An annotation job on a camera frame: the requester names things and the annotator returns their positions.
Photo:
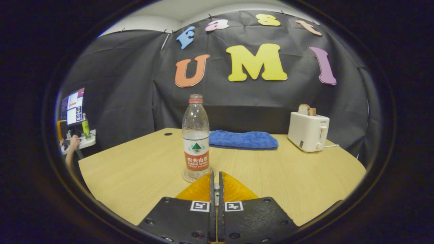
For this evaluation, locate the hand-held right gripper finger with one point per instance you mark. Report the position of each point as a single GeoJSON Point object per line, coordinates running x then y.
{"type": "Point", "coordinates": [212, 217]}
{"type": "Point", "coordinates": [221, 217]}

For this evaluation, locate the round cork coaster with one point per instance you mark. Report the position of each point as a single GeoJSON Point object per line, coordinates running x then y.
{"type": "Point", "coordinates": [187, 178]}

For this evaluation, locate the clear plastic water bottle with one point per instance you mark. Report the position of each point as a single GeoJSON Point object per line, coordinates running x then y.
{"type": "Point", "coordinates": [196, 152]}

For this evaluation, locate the green drink bottle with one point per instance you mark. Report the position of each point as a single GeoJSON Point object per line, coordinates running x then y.
{"type": "Point", "coordinates": [86, 128]}

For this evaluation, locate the blue folded towel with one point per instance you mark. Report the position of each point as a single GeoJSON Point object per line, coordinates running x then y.
{"type": "Point", "coordinates": [244, 140]}

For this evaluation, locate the white toaster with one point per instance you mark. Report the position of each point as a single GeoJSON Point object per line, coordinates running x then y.
{"type": "Point", "coordinates": [305, 132]}

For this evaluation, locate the bread slice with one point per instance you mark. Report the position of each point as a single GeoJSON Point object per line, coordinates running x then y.
{"type": "Point", "coordinates": [304, 110]}

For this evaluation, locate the white side desk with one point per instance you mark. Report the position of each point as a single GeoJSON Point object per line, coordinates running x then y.
{"type": "Point", "coordinates": [89, 142]}

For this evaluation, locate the computer monitor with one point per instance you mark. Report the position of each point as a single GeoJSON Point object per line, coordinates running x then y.
{"type": "Point", "coordinates": [74, 108]}

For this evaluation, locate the orange chair back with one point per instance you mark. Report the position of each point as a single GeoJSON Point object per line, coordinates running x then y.
{"type": "Point", "coordinates": [58, 130]}

